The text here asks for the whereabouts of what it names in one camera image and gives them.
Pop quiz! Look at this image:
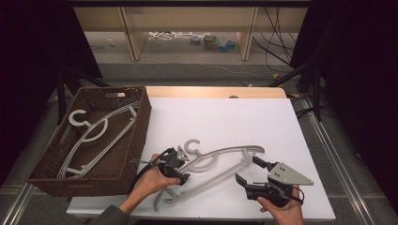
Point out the white board mat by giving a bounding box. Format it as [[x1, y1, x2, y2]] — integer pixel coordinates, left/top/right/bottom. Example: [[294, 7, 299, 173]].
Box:
[[66, 97, 336, 223]]

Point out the person's right hand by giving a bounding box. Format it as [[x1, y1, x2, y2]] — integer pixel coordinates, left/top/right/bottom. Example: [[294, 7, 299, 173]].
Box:
[[256, 186, 305, 225]]

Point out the white cable bundle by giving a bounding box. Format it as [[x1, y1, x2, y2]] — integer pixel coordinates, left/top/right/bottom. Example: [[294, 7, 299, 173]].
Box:
[[147, 30, 201, 42]]

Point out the black tripod stand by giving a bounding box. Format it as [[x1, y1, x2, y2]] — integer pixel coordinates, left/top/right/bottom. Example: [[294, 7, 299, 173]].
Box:
[[55, 65, 111, 126], [268, 58, 324, 123]]

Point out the person's left hand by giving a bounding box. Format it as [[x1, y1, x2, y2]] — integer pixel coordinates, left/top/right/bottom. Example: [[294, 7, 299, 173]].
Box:
[[133, 153, 182, 204]]

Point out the metal floor rail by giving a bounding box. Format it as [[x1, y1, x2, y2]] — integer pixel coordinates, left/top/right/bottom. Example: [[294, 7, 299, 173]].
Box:
[[299, 96, 378, 225], [0, 182, 36, 225]]

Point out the pile of coloured toys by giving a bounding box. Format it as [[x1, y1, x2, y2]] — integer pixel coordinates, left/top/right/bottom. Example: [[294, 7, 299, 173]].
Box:
[[190, 34, 241, 53]]

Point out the black curtain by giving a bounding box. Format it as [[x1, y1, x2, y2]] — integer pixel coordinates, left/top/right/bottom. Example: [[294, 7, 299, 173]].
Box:
[[0, 0, 103, 187], [290, 0, 398, 215]]

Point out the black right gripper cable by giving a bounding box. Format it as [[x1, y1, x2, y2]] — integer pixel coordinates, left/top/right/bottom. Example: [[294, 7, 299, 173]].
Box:
[[289, 186, 306, 206]]

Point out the grey plastic clothes hanger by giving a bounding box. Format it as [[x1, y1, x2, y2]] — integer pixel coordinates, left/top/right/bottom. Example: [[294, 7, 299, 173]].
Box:
[[153, 138, 266, 213], [56, 101, 141, 180]]

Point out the brown wicker basket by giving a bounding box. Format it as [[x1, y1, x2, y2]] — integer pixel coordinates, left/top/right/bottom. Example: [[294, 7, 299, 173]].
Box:
[[25, 85, 153, 198]]

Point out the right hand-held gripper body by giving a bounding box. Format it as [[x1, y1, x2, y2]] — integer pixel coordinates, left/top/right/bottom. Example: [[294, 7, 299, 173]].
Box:
[[245, 160, 314, 208]]

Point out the thin white floor cable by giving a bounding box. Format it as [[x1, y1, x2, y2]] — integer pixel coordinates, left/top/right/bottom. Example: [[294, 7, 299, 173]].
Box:
[[142, 46, 278, 81]]

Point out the bundle of black cables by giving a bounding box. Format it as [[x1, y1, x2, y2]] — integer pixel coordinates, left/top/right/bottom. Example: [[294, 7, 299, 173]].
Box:
[[252, 7, 302, 75]]

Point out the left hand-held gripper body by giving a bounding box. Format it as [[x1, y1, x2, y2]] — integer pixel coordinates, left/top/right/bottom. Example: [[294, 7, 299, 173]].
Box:
[[156, 144, 191, 178]]

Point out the light wooden shelf unit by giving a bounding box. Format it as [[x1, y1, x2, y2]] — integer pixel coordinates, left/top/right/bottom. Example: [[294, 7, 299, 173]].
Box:
[[73, 6, 309, 62]]

